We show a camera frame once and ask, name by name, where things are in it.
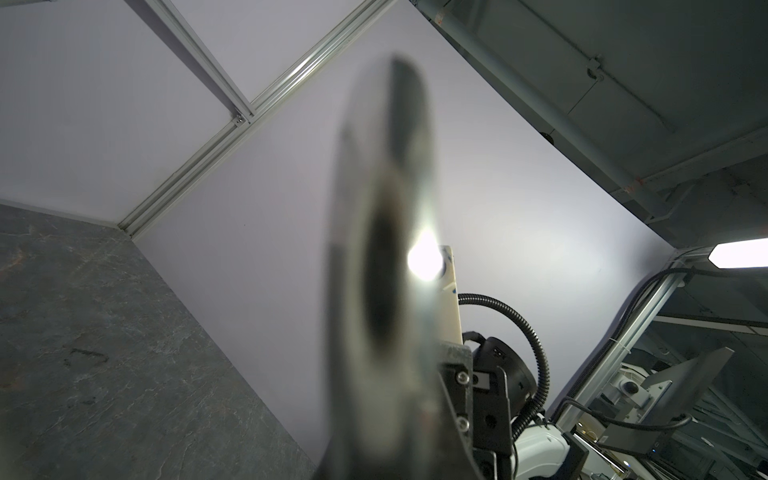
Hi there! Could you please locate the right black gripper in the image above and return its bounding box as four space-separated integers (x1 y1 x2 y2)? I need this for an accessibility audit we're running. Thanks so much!
437 341 514 479

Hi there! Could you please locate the brass padlock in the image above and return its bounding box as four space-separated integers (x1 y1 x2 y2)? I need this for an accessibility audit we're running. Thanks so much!
324 55 478 479

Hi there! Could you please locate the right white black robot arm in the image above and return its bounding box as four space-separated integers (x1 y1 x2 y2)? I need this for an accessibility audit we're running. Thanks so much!
432 333 589 479

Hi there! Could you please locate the black corrugated right cable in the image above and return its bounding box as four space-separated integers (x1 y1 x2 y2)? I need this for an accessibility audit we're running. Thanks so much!
457 292 552 442

